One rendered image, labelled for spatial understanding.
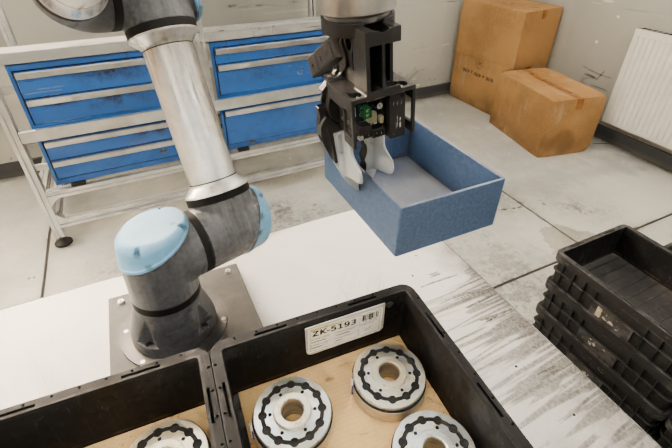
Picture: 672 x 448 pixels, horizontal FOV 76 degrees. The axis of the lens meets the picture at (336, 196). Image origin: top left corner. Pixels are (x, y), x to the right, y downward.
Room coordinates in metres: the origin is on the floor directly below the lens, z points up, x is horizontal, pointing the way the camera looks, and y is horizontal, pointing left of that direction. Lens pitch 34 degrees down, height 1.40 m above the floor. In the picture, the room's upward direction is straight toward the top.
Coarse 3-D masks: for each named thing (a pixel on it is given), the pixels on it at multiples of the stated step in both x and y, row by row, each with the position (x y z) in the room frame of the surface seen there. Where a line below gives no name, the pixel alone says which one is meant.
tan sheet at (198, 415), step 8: (200, 408) 0.32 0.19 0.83; (176, 416) 0.31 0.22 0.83; (184, 416) 0.31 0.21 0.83; (192, 416) 0.31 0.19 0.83; (200, 416) 0.31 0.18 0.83; (152, 424) 0.30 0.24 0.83; (200, 424) 0.30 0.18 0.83; (128, 432) 0.29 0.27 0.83; (136, 432) 0.29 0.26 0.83; (208, 432) 0.29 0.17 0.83; (104, 440) 0.28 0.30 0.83; (112, 440) 0.28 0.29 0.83; (120, 440) 0.28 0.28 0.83; (128, 440) 0.28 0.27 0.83
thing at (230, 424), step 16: (400, 288) 0.45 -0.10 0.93; (336, 304) 0.42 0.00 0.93; (352, 304) 0.43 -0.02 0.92; (368, 304) 0.42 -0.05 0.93; (416, 304) 0.42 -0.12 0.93; (288, 320) 0.39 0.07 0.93; (304, 320) 0.39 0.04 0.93; (432, 320) 0.39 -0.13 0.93; (240, 336) 0.36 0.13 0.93; (256, 336) 0.36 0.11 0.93; (448, 336) 0.36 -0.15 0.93; (448, 352) 0.34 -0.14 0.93; (224, 368) 0.32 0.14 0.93; (464, 368) 0.32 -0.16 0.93; (224, 384) 0.30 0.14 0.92; (480, 384) 0.30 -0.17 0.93; (224, 400) 0.28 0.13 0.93; (496, 400) 0.28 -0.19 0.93; (224, 416) 0.26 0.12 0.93; (496, 416) 0.26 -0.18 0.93; (512, 432) 0.24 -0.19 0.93
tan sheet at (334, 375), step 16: (352, 352) 0.41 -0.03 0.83; (320, 368) 0.38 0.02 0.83; (336, 368) 0.38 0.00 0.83; (352, 368) 0.38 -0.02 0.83; (320, 384) 0.36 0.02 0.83; (336, 384) 0.36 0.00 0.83; (240, 400) 0.33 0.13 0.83; (256, 400) 0.33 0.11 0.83; (336, 400) 0.33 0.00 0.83; (352, 400) 0.33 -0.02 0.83; (432, 400) 0.33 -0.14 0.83; (288, 416) 0.31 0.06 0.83; (336, 416) 0.31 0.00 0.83; (352, 416) 0.31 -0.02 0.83; (368, 416) 0.31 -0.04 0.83; (336, 432) 0.29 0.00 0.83; (352, 432) 0.29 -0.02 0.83; (368, 432) 0.29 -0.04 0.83; (384, 432) 0.29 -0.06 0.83
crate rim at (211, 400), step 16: (192, 352) 0.34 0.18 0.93; (144, 368) 0.32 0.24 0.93; (160, 368) 0.32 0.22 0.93; (208, 368) 0.33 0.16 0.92; (96, 384) 0.30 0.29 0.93; (112, 384) 0.30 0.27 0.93; (208, 384) 0.30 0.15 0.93; (32, 400) 0.28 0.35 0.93; (48, 400) 0.28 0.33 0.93; (64, 400) 0.28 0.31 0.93; (208, 400) 0.28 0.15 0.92; (0, 416) 0.26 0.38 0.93; (16, 416) 0.26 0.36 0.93; (208, 416) 0.26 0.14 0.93; (224, 432) 0.24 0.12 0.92
